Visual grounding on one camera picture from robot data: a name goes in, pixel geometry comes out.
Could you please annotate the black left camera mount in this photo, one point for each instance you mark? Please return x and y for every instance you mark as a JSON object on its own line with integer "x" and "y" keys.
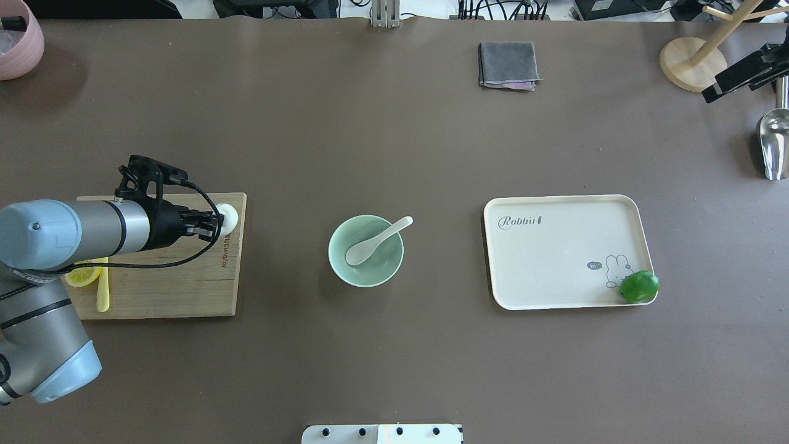
{"x": 144, "y": 178}

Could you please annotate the metal ice scoop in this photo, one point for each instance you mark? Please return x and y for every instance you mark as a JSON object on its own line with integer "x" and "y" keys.
{"x": 773, "y": 135}

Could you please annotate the pink bowl with ice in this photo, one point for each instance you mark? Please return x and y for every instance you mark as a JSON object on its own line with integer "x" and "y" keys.
{"x": 27, "y": 52}

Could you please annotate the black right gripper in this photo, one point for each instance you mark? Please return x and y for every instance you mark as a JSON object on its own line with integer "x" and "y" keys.
{"x": 739, "y": 75}

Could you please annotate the cream rectangular tray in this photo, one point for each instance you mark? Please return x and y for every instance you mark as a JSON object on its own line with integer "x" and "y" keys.
{"x": 566, "y": 251}

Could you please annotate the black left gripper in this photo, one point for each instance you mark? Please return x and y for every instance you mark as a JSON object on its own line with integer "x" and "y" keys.
{"x": 163, "y": 226}

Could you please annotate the green lime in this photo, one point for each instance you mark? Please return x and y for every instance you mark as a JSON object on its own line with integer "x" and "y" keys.
{"x": 639, "y": 287}

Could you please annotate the mint green bowl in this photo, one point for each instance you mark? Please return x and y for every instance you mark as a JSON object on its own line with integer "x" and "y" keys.
{"x": 380, "y": 267}

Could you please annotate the wooden cutting board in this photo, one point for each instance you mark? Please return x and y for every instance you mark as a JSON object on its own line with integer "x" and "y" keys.
{"x": 205, "y": 287}

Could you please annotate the folded grey cloth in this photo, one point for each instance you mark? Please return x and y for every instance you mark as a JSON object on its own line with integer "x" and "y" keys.
{"x": 508, "y": 64}

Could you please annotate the steel muddler black tip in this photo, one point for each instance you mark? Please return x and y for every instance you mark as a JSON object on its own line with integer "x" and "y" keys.
{"x": 14, "y": 23}

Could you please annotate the yellow plastic knife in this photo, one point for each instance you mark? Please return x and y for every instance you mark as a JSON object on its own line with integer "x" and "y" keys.
{"x": 103, "y": 290}

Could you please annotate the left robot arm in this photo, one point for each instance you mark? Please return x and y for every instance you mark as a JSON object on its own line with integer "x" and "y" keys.
{"x": 46, "y": 351}

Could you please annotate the white ceramic spoon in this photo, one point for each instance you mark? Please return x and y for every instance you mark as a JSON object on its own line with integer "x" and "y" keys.
{"x": 362, "y": 251}

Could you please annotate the wooden mug tree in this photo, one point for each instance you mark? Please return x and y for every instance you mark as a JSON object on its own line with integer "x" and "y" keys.
{"x": 692, "y": 63}

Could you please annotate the lemon slice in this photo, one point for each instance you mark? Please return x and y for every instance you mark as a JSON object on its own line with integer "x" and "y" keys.
{"x": 83, "y": 276}

